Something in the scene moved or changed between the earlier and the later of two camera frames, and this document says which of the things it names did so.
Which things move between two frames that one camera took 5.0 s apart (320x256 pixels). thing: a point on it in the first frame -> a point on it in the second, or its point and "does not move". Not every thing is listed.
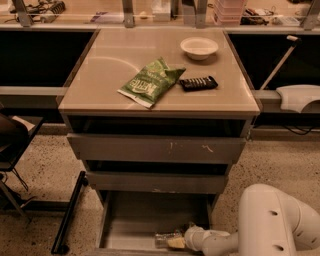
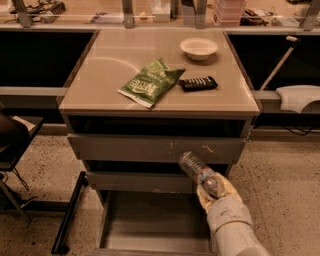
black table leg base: (60, 244) does not move
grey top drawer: (153, 148) does not move
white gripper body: (194, 236) -> (229, 209)
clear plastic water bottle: (161, 239) -> (193, 166)
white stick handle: (296, 42) does not move
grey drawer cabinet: (156, 115) does not move
